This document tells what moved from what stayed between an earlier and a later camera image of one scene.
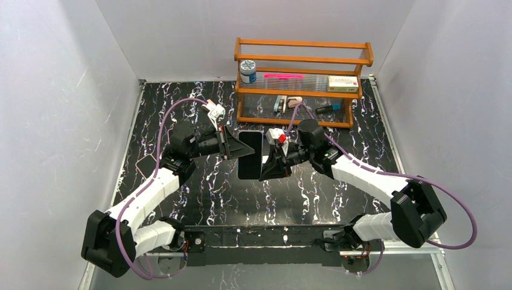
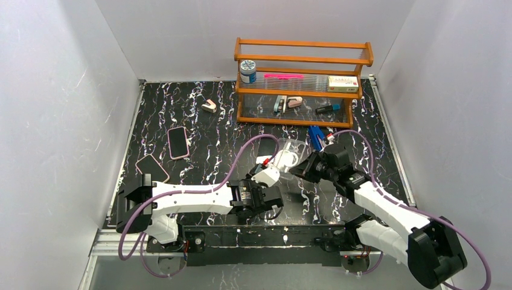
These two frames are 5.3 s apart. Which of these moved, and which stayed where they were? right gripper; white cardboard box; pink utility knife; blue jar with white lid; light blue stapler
Moved: right gripper
Stayed: white cardboard box; light blue stapler; pink utility knife; blue jar with white lid
